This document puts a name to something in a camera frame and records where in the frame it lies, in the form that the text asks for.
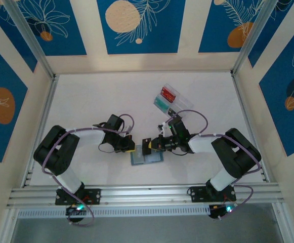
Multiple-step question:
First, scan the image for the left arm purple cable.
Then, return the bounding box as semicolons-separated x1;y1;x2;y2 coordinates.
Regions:
41;113;135;227

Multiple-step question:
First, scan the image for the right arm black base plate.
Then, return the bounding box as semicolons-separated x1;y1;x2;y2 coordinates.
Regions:
188;186;237;203

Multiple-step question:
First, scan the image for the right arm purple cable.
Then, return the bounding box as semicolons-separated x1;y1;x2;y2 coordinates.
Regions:
161;109;262;221

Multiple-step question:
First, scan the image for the clear plastic card tray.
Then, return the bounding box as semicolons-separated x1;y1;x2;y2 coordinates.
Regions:
153;82;195;119

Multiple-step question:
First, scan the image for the blue leather card holder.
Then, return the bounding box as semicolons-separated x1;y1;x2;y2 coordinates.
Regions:
131;144;164;166

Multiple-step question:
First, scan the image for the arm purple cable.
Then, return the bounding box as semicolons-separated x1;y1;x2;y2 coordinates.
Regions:
41;113;135;227
161;109;262;221

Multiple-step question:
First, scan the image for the aluminium frame post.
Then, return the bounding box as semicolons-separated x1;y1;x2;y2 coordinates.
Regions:
4;0;56;79
0;207;20;243
272;202;294;243
231;0;281;76

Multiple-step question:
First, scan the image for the teal credit card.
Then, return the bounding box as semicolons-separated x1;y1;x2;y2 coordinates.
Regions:
153;95;170;112

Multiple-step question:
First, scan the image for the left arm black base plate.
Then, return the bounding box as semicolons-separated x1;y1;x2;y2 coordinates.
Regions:
55;188;102;205

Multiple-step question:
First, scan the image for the aluminium mounting rail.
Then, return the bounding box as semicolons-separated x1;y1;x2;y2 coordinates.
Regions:
6;183;285;210

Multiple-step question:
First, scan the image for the aluminium side rail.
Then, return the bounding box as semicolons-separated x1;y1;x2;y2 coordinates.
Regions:
21;74;59;188
231;73;270;183

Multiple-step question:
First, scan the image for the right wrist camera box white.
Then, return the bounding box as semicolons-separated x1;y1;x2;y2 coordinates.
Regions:
158;121;168;136

